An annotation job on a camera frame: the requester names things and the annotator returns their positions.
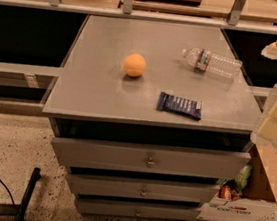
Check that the clear plastic water bottle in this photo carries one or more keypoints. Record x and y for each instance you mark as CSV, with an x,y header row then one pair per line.
x,y
206,61

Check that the dark blue rxbar wrapper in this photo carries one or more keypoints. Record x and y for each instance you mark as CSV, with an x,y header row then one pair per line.
x,y
181,106

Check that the cardboard box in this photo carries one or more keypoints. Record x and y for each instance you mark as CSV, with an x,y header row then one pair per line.
x,y
258,198

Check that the green snack bag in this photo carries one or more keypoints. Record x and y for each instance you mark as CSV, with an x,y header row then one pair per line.
x,y
241,179

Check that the top grey drawer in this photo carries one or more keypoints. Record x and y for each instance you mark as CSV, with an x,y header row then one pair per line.
x,y
107,155

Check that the grey drawer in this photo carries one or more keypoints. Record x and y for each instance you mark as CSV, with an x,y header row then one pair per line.
x,y
107,155
136,209
141,189

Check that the orange snack packet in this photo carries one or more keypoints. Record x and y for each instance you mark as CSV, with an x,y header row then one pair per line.
x,y
227,193

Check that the grey drawer cabinet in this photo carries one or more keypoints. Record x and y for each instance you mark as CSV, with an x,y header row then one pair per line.
x,y
95,99

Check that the orange ball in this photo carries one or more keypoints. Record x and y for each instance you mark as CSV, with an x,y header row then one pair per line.
x,y
134,65

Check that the middle grey drawer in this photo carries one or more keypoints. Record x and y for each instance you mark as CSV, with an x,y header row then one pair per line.
x,y
141,189

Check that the bottom grey drawer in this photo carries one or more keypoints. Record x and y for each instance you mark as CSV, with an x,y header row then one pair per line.
x,y
136,209

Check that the grey metal shelf rail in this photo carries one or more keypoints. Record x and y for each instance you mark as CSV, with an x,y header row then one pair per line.
x,y
145,15

